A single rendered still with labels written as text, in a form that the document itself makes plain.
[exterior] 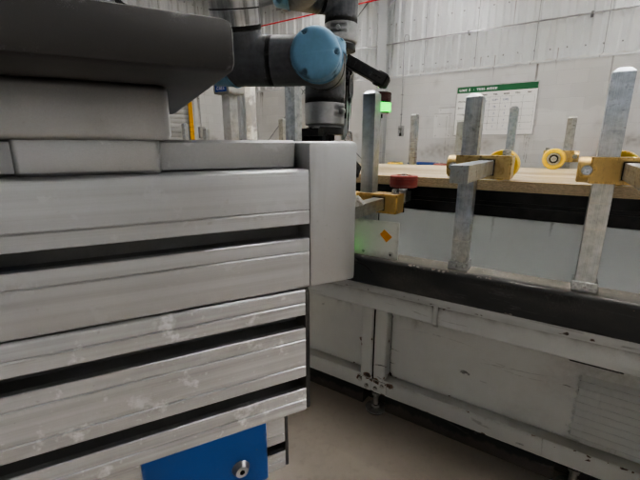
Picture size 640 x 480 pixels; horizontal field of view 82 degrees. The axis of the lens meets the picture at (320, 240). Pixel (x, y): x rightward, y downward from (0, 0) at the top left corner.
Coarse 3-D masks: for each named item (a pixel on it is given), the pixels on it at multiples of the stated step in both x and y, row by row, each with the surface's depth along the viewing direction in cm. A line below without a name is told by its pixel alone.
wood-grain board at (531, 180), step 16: (384, 176) 116; (432, 176) 112; (448, 176) 112; (528, 176) 112; (544, 176) 112; (560, 176) 112; (528, 192) 96; (544, 192) 94; (560, 192) 92; (576, 192) 90; (624, 192) 85
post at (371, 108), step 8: (368, 96) 93; (376, 96) 92; (368, 104) 93; (376, 104) 93; (368, 112) 93; (376, 112) 93; (368, 120) 94; (376, 120) 94; (368, 128) 94; (376, 128) 94; (368, 136) 95; (376, 136) 95; (368, 144) 95; (376, 144) 96; (368, 152) 96; (376, 152) 96; (368, 160) 96; (376, 160) 97; (368, 168) 97; (376, 168) 98; (368, 176) 97; (376, 176) 98; (368, 184) 98; (376, 184) 99; (368, 216) 99
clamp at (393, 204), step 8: (360, 192) 98; (368, 192) 98; (376, 192) 98; (384, 192) 98; (384, 200) 95; (392, 200) 94; (400, 200) 95; (384, 208) 96; (392, 208) 94; (400, 208) 96
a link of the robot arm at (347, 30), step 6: (330, 24) 83; (336, 24) 82; (342, 24) 82; (348, 24) 82; (354, 24) 83; (330, 30) 83; (336, 30) 83; (342, 30) 82; (348, 30) 83; (354, 30) 84; (342, 36) 83; (348, 36) 83; (354, 36) 84; (354, 42) 85
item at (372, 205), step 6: (402, 192) 106; (408, 192) 109; (372, 198) 94; (378, 198) 94; (408, 198) 109; (366, 204) 87; (372, 204) 90; (378, 204) 93; (360, 210) 85; (366, 210) 87; (372, 210) 90; (378, 210) 93; (360, 216) 85
